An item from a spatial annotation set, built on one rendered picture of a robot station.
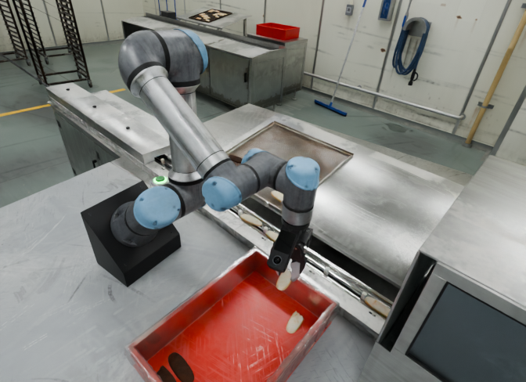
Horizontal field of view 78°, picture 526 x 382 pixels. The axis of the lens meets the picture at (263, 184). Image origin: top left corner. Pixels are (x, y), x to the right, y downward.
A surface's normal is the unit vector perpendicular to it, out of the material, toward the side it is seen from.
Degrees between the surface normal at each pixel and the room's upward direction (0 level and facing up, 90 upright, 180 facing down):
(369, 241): 10
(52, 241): 0
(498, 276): 0
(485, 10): 90
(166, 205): 44
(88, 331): 0
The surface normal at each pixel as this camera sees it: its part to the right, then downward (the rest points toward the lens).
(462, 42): -0.68, 0.38
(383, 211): -0.07, -0.74
